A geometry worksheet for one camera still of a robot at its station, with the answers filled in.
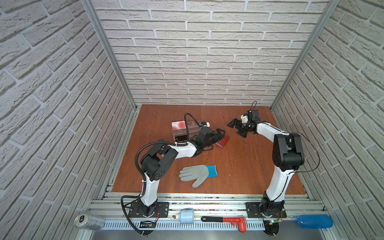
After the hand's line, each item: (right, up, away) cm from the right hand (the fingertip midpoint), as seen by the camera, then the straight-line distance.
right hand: (231, 126), depth 99 cm
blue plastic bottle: (+35, -46, -27) cm, 64 cm away
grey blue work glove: (-23, -27, -14) cm, 38 cm away
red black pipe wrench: (-2, -45, -29) cm, 54 cm away
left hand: (-7, -3, -9) cm, 12 cm away
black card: (-36, -8, -2) cm, 37 cm away
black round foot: (+12, -48, -30) cm, 58 cm away
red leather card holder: (-6, -11, -1) cm, 13 cm away
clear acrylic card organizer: (-35, -3, -2) cm, 36 cm away
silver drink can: (-68, -38, -40) cm, 87 cm away
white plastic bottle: (-29, -39, -34) cm, 59 cm away
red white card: (-36, +1, -2) cm, 36 cm away
